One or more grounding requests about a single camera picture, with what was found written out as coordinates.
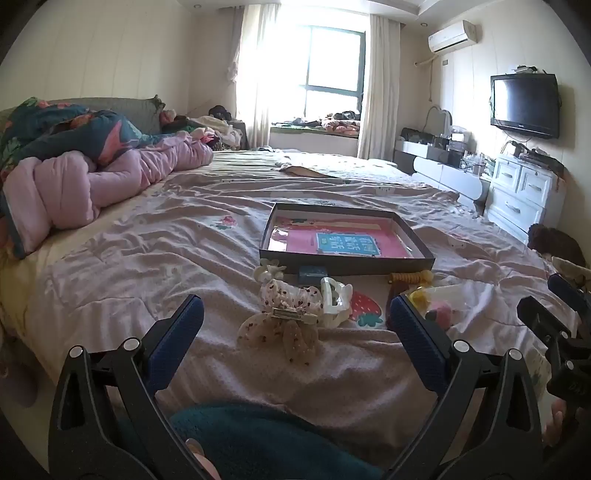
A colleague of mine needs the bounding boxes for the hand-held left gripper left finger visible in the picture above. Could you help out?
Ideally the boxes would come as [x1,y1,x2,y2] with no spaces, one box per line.
[48,294,208,480]

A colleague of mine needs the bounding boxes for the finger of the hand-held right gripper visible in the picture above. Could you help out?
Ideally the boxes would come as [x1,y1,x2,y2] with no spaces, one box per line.
[549,273,591,315]
[517,296,575,356]

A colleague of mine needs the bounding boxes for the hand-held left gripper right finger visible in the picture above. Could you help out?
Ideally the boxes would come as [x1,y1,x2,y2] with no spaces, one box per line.
[383,293,543,480]

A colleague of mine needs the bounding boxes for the pink pom-pom hair clip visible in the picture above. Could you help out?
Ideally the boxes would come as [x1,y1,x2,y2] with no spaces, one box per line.
[425,300,455,329]

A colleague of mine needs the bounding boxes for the clear plastic hoop bag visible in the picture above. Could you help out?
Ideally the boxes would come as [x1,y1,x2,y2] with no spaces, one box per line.
[402,282,469,329]

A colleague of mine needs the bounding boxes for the amber spiral hair tie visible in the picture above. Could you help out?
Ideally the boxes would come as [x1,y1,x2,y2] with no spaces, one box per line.
[389,271,435,288]

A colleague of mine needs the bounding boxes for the translucent white claw clip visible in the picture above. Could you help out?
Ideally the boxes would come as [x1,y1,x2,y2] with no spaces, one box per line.
[321,276,354,329]

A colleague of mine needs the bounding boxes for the cream flower hair clip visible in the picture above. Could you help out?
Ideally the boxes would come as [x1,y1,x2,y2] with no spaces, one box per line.
[253,258,287,283]

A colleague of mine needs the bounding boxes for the dotted bow hair clip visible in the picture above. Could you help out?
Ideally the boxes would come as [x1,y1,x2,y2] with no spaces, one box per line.
[238,279,324,366]

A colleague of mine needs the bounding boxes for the small blue box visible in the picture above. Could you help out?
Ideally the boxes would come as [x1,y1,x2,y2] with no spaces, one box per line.
[298,266,328,285]

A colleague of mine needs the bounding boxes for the dark shallow cardboard box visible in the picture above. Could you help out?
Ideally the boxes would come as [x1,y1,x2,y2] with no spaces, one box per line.
[259,202,435,274]

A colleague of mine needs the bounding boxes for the person's right hand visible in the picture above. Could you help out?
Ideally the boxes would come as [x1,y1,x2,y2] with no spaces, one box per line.
[544,396,568,448]

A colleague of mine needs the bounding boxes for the brown fuzzy plush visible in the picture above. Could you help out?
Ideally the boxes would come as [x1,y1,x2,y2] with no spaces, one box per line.
[527,223,587,267]

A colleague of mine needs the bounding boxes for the bed with pink sheet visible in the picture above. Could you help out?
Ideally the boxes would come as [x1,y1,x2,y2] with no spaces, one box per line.
[0,148,585,480]

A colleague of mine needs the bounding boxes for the white drawer dresser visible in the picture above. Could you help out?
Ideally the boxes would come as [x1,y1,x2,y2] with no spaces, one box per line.
[482,154,566,241]

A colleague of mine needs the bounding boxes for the black set-top box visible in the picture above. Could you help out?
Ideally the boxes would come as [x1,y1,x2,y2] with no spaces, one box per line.
[519,147,564,171]

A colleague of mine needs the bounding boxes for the white dressing table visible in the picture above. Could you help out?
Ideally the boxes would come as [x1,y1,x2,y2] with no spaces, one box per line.
[392,138,492,213]

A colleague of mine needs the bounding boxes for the pink quilt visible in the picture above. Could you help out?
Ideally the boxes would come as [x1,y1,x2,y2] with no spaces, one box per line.
[0,136,215,259]

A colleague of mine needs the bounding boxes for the beige patterned blanket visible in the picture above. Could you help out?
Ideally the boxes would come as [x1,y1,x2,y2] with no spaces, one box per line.
[212,150,458,191]

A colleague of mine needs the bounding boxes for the clear cosmetic organizer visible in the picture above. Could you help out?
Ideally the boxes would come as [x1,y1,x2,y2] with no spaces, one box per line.
[450,124,474,154]

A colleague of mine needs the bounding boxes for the black television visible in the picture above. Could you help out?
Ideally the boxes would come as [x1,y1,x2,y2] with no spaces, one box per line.
[489,73,560,140]

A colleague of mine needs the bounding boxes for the pile of clothes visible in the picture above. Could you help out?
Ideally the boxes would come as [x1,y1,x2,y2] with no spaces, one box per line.
[159,105,247,151]

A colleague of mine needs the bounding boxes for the heart-shaped mirror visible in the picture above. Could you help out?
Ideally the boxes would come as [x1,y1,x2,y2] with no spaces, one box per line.
[425,106,455,139]

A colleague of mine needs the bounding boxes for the grey headboard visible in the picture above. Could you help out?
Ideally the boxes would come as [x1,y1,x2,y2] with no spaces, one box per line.
[41,95,167,136]

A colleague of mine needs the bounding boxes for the clothes on window seat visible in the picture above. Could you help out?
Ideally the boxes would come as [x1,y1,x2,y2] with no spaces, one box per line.
[272,111,361,134]

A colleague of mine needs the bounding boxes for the dark floral quilt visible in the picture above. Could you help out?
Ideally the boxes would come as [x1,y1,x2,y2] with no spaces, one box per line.
[0,97,162,169]

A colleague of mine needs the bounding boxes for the cream curtain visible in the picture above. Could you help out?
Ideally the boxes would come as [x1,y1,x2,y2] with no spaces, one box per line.
[358,14,402,160]

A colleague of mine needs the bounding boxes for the sheer white curtain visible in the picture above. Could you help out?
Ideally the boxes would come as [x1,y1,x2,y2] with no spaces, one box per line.
[226,4,283,151]

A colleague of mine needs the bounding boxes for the white air conditioner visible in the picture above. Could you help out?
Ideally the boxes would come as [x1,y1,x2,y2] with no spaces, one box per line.
[427,21,478,54]

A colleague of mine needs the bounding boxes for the window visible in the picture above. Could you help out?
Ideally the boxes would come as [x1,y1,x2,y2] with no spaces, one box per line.
[295,25,368,118]

